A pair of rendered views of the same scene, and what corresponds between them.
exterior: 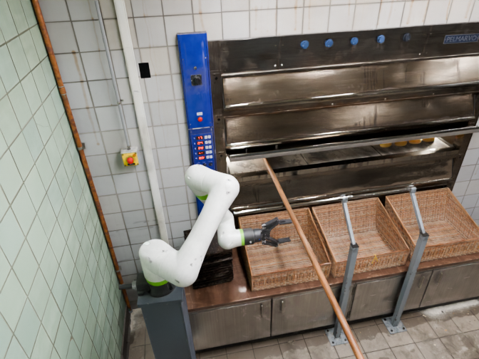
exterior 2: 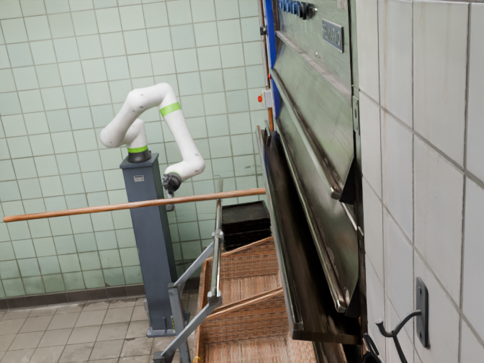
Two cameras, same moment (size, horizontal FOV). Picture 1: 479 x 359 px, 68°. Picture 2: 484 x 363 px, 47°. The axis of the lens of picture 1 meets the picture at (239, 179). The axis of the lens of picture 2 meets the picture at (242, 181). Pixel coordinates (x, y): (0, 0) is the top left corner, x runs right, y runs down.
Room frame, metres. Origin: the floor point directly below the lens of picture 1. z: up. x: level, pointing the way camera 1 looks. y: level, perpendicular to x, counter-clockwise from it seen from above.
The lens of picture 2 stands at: (2.36, -2.71, 2.12)
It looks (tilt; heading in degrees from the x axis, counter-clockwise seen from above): 19 degrees down; 101
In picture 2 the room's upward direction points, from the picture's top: 7 degrees counter-clockwise
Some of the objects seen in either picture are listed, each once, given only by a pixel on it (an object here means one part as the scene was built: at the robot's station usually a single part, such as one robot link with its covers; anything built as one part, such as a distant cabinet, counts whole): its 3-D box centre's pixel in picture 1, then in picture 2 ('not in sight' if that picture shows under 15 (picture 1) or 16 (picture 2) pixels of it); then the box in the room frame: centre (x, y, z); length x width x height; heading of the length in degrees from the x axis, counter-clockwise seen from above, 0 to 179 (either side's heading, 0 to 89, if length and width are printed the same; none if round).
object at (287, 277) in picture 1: (281, 246); (248, 281); (1.88, -0.29, 0.72); 0.56 x 0.49 x 0.28; 99
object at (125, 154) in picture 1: (130, 157); (267, 98); (1.95, 0.67, 1.46); 0.10 x 0.07 x 0.10; 100
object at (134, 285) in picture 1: (147, 281); (140, 151); (1.15, 0.44, 1.23); 0.26 x 0.15 x 0.06; 96
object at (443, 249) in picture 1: (430, 223); not in sight; (2.08, -1.45, 0.72); 0.56 x 0.49 x 0.28; 99
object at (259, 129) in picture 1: (356, 117); (305, 153); (2.24, -0.80, 1.54); 1.79 x 0.11 x 0.19; 100
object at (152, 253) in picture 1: (157, 262); (133, 135); (1.15, 0.38, 1.36); 0.16 x 0.13 x 0.19; 55
